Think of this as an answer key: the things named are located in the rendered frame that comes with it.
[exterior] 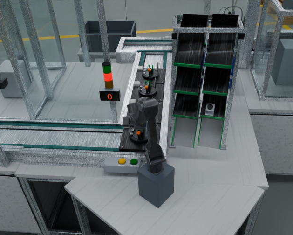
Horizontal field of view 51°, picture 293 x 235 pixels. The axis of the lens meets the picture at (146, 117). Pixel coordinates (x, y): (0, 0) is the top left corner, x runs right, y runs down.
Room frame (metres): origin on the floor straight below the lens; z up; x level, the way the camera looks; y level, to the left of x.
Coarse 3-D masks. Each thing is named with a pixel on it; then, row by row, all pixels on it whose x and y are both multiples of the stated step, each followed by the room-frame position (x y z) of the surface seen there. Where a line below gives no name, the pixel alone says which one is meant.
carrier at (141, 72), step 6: (138, 66) 2.32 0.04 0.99; (150, 66) 2.20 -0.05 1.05; (138, 72) 2.25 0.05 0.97; (144, 72) 2.19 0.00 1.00; (150, 72) 2.19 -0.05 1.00; (156, 72) 2.21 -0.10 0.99; (162, 72) 2.24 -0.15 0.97; (138, 78) 2.16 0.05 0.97; (144, 78) 2.15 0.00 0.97; (150, 78) 2.13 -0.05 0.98; (156, 78) 2.15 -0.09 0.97; (162, 78) 2.14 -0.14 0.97
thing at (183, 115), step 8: (200, 88) 1.44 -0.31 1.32; (176, 96) 1.45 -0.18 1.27; (184, 96) 1.48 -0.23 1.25; (192, 96) 1.47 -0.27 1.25; (176, 104) 1.43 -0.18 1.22; (184, 104) 1.43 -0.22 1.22; (192, 104) 1.42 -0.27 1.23; (176, 112) 1.39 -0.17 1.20; (184, 112) 1.38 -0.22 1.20; (192, 112) 1.37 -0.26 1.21
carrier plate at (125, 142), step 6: (156, 126) 1.55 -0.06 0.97; (126, 132) 1.50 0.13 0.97; (126, 138) 1.44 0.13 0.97; (120, 144) 1.40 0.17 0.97; (126, 144) 1.39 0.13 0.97; (132, 144) 1.39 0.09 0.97; (138, 144) 1.39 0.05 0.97; (144, 144) 1.39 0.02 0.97; (120, 150) 1.36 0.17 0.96; (126, 150) 1.35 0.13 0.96; (132, 150) 1.35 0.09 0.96; (138, 150) 1.34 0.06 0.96; (144, 150) 1.34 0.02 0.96
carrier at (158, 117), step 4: (132, 100) 1.83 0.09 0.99; (160, 104) 1.79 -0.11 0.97; (160, 108) 1.74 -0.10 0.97; (128, 112) 1.71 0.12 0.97; (160, 112) 1.69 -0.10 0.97; (128, 116) 1.67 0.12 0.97; (156, 116) 1.66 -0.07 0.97; (160, 116) 1.65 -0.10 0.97; (156, 120) 1.61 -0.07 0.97; (160, 120) 1.61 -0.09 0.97
